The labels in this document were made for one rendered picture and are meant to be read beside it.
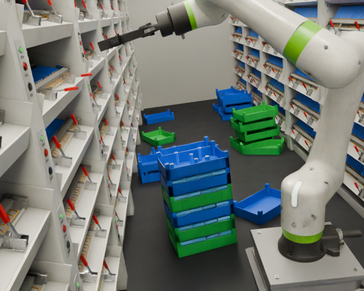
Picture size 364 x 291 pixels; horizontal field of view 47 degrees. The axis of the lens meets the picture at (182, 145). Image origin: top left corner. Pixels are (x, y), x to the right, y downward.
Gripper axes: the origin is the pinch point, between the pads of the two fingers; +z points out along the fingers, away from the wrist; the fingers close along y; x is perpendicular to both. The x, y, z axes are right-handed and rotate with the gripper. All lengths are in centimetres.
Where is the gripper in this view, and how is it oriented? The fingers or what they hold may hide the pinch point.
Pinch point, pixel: (110, 43)
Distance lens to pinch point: 138.5
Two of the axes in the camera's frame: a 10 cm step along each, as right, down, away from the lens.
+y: -0.6, -3.0, 9.5
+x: -3.1, -9.0, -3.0
